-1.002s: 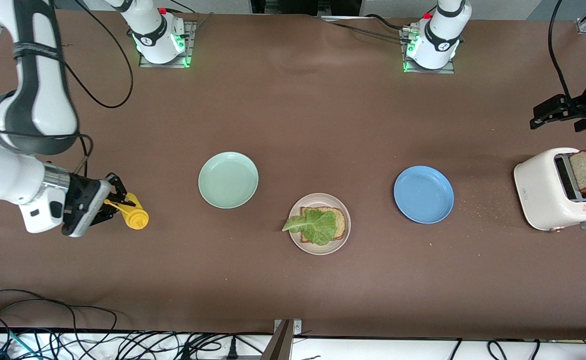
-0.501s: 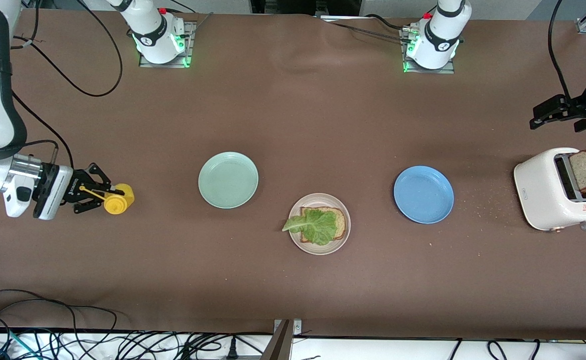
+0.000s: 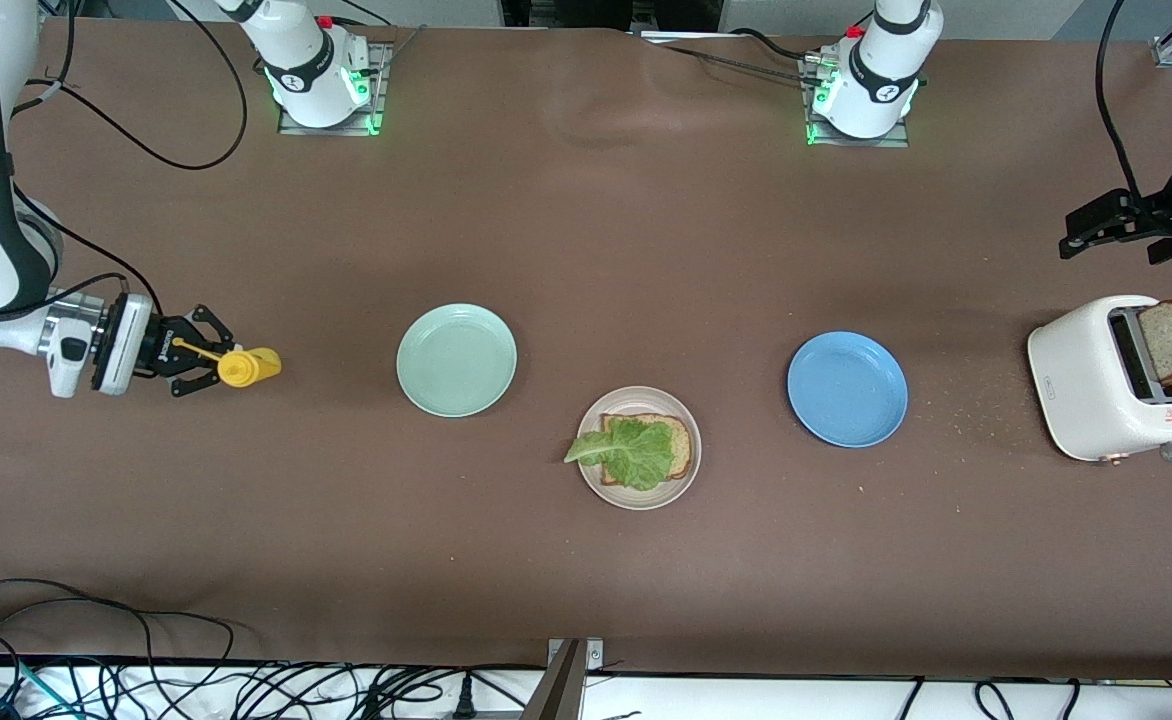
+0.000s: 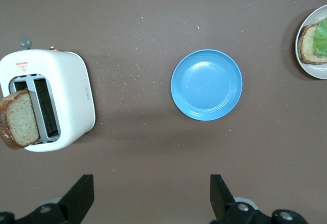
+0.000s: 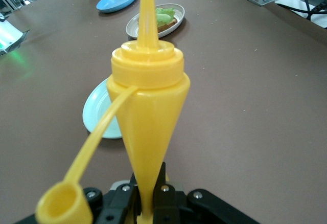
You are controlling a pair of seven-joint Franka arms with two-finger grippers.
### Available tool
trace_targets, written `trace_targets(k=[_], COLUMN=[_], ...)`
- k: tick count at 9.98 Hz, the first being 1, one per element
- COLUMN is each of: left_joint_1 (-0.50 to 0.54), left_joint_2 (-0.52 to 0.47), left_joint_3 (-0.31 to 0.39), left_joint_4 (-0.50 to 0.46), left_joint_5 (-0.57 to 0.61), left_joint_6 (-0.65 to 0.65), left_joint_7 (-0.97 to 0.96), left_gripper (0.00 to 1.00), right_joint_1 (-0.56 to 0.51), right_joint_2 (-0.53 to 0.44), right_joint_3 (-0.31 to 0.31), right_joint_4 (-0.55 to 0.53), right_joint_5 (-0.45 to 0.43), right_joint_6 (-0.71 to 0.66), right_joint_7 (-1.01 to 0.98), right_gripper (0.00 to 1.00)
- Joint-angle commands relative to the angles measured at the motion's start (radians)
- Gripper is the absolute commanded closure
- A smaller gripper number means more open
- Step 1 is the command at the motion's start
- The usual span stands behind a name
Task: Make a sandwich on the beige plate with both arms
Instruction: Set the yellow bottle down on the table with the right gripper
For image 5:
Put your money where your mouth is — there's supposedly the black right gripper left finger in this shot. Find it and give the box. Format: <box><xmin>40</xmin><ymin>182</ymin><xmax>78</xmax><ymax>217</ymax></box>
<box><xmin>15</xmin><ymin>172</ymin><xmax>142</xmax><ymax>224</ymax></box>

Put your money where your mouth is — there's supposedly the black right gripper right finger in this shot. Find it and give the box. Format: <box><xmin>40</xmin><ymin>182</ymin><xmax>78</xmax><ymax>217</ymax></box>
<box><xmin>152</xmin><ymin>162</ymin><xmax>259</xmax><ymax>224</ymax></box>

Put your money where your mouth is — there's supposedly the yellow mustard squeeze bottle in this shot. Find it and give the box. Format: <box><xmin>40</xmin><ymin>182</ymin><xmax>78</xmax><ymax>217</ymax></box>
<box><xmin>35</xmin><ymin>0</ymin><xmax>191</xmax><ymax>224</ymax></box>

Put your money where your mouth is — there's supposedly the brown bread slice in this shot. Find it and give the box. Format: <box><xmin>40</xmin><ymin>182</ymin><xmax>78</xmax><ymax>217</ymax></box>
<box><xmin>157</xmin><ymin>16</ymin><xmax>178</xmax><ymax>34</ymax></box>

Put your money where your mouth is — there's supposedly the green lettuce leaf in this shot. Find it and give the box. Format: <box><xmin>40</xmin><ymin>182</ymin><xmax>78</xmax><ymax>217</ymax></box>
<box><xmin>155</xmin><ymin>7</ymin><xmax>177</xmax><ymax>27</ymax></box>

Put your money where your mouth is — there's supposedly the pale green plate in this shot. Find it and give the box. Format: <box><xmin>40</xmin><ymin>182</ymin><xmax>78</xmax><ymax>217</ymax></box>
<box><xmin>82</xmin><ymin>78</ymin><xmax>124</xmax><ymax>140</ymax></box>

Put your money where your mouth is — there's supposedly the beige plate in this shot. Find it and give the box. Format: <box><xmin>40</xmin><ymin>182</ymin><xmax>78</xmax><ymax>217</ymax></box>
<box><xmin>125</xmin><ymin>3</ymin><xmax>185</xmax><ymax>39</ymax></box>

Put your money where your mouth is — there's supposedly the blue plate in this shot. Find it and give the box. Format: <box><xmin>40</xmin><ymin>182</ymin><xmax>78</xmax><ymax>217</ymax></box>
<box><xmin>96</xmin><ymin>0</ymin><xmax>139</xmax><ymax>13</ymax></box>

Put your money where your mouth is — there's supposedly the grey metal arm base plate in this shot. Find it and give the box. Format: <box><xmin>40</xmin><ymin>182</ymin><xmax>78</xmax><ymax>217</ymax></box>
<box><xmin>0</xmin><ymin>29</ymin><xmax>31</xmax><ymax>56</ymax></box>

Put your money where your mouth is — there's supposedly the black cable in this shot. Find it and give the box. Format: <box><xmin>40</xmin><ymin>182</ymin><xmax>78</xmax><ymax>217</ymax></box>
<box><xmin>275</xmin><ymin>0</ymin><xmax>327</xmax><ymax>23</ymax></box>

